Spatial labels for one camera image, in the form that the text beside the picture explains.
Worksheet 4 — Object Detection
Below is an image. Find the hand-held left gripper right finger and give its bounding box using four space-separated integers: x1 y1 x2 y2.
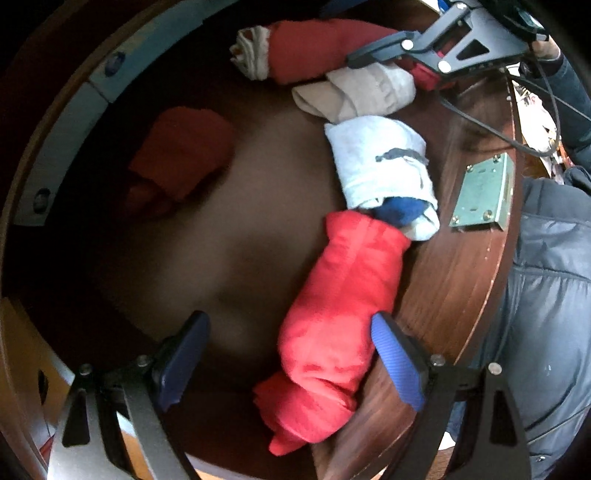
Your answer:
370 311 532 480

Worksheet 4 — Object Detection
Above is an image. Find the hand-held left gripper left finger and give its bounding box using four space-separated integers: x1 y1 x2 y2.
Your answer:
46 310 211 480

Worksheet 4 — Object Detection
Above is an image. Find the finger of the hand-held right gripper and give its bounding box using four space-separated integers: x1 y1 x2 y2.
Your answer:
346 6 528 75

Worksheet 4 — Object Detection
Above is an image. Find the bright red cloth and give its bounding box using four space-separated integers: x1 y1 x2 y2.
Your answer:
253 210 413 457

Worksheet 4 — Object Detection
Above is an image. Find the red fleece cloth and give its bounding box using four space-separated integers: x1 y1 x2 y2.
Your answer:
269 18 444 92

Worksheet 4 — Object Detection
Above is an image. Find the wooden drawer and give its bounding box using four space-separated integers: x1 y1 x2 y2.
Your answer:
0 0 525 480

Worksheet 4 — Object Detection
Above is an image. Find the dark red knitted cloth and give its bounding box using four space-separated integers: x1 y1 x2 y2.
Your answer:
124 106 237 219

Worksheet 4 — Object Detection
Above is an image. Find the person's right forearm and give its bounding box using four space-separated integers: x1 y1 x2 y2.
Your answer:
519 51 591 167

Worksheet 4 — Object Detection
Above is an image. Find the metal drawer lock plate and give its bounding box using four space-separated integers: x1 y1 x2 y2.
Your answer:
449 152 515 232

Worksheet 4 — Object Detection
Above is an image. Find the person's right hand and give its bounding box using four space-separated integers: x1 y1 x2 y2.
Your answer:
533 34 563 63

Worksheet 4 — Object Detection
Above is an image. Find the beige cloth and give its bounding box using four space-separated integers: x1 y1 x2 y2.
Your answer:
291 61 417 124

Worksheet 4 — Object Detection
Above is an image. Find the white sock with blue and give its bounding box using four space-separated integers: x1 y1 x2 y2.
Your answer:
324 115 441 241

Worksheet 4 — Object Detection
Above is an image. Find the person's dark padded jacket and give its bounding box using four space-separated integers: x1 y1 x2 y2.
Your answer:
445 165 591 480

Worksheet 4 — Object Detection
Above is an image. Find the grey white striped cloth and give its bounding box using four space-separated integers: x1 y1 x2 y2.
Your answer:
229 25 274 82

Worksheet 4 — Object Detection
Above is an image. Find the black cable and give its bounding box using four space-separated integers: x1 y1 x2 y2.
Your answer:
434 28 564 156

